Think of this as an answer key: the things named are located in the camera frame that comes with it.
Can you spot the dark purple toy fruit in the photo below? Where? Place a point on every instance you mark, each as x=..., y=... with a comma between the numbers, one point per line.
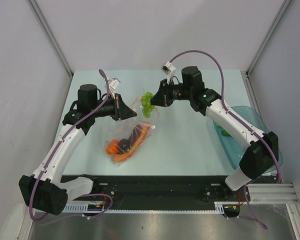
x=124, y=146

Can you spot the aluminium frame profile right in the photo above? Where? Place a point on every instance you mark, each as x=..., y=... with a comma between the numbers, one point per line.
x=279, y=194

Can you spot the white slotted cable duct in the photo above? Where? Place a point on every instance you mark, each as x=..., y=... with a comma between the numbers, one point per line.
x=96, y=208

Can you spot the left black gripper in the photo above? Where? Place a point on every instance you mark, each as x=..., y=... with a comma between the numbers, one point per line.
x=121, y=111

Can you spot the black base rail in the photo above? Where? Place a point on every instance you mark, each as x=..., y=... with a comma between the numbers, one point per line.
x=170, y=193

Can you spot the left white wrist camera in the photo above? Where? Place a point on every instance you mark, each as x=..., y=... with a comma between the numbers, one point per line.
x=113, y=84

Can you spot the clear zip top bag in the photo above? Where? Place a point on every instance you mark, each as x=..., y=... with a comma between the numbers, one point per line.
x=122, y=129

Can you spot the green toy grapes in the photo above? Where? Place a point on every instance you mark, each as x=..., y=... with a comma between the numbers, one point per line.
x=147, y=107

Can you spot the blue plastic food tray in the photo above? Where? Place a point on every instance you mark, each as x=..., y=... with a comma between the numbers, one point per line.
x=231, y=147

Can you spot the orange toy pumpkin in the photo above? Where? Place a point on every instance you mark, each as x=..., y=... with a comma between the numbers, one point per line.
x=112, y=147

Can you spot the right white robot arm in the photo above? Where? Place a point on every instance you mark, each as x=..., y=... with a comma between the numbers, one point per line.
x=261, y=150

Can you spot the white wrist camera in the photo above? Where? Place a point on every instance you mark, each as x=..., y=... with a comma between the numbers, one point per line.
x=169, y=70
x=113, y=84

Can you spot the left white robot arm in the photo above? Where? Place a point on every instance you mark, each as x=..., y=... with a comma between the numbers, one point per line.
x=43, y=190

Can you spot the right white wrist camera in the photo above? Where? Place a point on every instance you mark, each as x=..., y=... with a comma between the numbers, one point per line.
x=169, y=70

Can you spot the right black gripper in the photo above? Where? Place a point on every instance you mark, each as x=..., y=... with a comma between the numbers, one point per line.
x=162, y=98

